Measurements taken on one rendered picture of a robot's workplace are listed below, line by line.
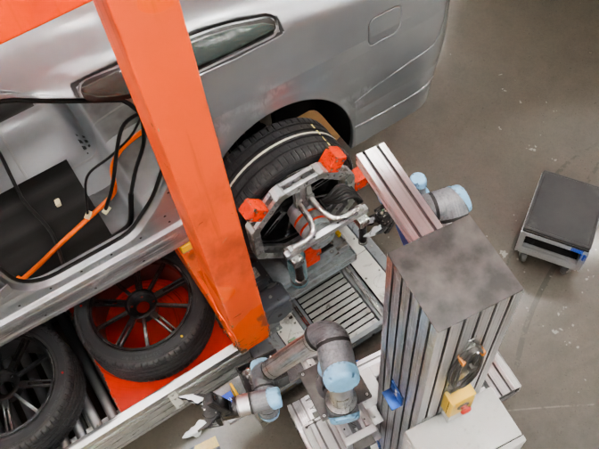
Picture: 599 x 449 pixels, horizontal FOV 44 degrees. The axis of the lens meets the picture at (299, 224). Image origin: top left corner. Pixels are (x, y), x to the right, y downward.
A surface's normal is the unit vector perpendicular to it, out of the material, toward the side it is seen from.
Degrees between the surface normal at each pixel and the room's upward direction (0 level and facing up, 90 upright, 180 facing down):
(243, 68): 80
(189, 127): 90
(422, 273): 0
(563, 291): 0
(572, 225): 0
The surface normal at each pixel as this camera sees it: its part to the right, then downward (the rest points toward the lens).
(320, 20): 0.51, 0.55
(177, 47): 0.54, 0.70
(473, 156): -0.07, -0.51
